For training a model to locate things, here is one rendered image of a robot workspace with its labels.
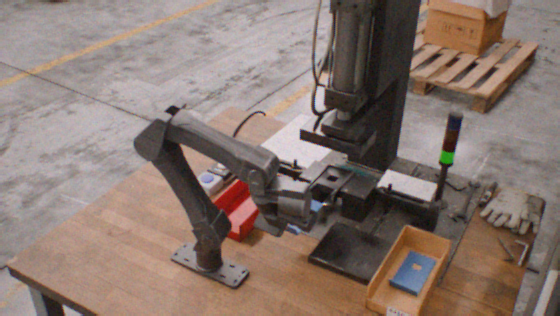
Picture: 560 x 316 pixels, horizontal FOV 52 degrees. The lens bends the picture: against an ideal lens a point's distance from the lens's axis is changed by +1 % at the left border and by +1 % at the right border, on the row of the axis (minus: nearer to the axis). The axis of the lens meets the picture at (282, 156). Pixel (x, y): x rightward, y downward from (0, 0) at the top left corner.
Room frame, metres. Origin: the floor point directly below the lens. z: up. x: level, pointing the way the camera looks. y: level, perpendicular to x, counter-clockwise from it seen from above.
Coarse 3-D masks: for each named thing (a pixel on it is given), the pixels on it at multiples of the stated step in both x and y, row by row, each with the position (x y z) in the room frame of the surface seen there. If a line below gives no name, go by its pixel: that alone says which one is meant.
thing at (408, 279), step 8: (408, 256) 1.07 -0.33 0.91; (416, 256) 1.07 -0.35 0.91; (424, 256) 1.08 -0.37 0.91; (408, 264) 1.05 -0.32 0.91; (424, 264) 1.05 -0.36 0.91; (432, 264) 1.05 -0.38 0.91; (400, 272) 1.02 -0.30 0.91; (408, 272) 1.02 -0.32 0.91; (416, 272) 1.02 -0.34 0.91; (424, 272) 1.02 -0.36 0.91; (392, 280) 0.96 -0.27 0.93; (400, 280) 0.99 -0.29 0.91; (408, 280) 0.99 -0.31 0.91; (416, 280) 0.99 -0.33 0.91; (424, 280) 0.99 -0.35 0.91; (400, 288) 0.96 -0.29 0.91; (408, 288) 0.94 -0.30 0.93; (416, 288) 0.96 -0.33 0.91
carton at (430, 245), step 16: (400, 240) 1.09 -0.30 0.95; (416, 240) 1.11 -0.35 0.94; (432, 240) 1.09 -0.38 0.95; (448, 240) 1.07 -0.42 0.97; (400, 256) 1.08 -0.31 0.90; (432, 256) 1.08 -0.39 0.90; (448, 256) 1.06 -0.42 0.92; (384, 272) 1.00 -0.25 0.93; (432, 272) 1.02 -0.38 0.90; (368, 288) 0.91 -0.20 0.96; (384, 288) 0.97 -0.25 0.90; (432, 288) 0.95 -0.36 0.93; (368, 304) 0.91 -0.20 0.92; (384, 304) 0.92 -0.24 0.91; (400, 304) 0.92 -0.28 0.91; (416, 304) 0.92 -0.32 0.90
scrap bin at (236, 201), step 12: (240, 180) 1.33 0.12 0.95; (228, 192) 1.27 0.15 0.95; (240, 192) 1.33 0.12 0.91; (216, 204) 1.22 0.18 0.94; (228, 204) 1.27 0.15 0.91; (240, 204) 1.28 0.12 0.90; (252, 204) 1.28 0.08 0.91; (228, 216) 1.22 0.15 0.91; (240, 216) 1.22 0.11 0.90; (252, 216) 1.17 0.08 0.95; (240, 228) 1.12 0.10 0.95; (252, 228) 1.17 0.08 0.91; (240, 240) 1.12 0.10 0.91
